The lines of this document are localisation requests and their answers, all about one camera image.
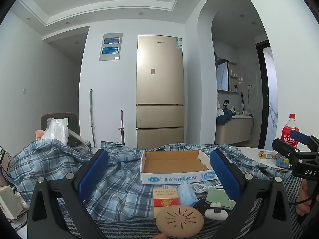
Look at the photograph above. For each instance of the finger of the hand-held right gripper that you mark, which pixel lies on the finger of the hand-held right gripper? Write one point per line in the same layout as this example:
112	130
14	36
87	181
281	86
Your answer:
284	147
299	137

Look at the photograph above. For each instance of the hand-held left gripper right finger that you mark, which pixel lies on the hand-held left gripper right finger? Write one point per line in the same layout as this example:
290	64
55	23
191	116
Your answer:
224	176

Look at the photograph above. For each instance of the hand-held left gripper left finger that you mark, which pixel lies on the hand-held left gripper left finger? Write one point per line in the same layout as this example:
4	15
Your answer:
93	171

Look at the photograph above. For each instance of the green snap pouch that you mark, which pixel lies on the green snap pouch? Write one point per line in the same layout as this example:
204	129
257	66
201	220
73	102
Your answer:
216	196

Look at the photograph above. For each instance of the white earbud case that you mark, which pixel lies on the white earbud case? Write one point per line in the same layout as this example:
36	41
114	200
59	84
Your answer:
211	214

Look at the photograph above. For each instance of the light blue tissue packet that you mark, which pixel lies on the light blue tissue packet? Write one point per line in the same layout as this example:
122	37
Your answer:
187	194

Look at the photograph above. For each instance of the shallow cardboard box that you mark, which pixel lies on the shallow cardboard box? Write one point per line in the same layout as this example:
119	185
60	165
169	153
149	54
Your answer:
172	164

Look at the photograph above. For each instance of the red and beige cigarette pack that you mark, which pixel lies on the red and beige cigarette pack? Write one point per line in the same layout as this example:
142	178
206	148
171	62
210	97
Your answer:
165	199

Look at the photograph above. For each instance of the beige round slotted disc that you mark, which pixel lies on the beige round slotted disc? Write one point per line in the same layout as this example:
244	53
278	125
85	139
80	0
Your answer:
179	221

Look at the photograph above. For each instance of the person's right hand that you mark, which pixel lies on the person's right hand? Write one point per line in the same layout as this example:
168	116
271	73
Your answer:
302	199

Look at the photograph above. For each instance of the red iced tea bottle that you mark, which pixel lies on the red iced tea bottle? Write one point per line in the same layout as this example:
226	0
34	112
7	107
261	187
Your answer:
289	132

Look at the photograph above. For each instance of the blue printed packet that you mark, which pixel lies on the blue printed packet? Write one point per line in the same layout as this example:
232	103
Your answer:
282	161

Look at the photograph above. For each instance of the gold cigarette pack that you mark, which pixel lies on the gold cigarette pack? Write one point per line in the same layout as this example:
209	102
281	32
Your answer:
268	155

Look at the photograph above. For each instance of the blue plaid cloth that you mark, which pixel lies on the blue plaid cloth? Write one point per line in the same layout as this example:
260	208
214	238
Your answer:
119	179

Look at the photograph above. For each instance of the white tote bag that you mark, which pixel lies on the white tote bag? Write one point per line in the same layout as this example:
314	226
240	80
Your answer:
77	140

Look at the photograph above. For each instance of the beige vanity cabinet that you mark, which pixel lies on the beige vanity cabinet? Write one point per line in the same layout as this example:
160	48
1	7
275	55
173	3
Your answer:
234	130

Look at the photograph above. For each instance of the white plastic bag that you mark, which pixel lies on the white plastic bag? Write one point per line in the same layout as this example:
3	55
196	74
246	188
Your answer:
56	129

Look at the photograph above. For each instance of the dark blue clothing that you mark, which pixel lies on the dark blue clothing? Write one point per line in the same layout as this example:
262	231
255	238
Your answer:
224	118

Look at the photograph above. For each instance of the pink cup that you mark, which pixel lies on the pink cup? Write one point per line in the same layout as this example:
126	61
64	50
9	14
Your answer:
39	134

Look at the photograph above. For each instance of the grey striped cloth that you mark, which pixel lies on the grey striped cloth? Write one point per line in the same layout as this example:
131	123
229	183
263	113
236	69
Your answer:
139	229

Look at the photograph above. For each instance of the beige carton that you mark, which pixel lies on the beige carton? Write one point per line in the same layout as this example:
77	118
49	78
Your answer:
7	200

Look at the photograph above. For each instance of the bathroom mirror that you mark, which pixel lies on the bathroom mirror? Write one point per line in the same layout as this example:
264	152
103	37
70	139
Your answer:
222	74

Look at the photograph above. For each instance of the gold three-door refrigerator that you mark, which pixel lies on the gold three-door refrigerator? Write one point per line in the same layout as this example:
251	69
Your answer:
159	79

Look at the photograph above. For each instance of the pink fridge magnet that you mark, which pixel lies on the pink fridge magnet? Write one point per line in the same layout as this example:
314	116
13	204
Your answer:
152	71

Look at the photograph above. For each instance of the grey electrical panel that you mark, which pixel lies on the grey electrical panel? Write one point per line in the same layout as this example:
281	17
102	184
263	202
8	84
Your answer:
111	47

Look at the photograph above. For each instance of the black door frame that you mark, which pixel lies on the black door frame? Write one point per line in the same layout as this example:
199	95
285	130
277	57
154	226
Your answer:
261	92

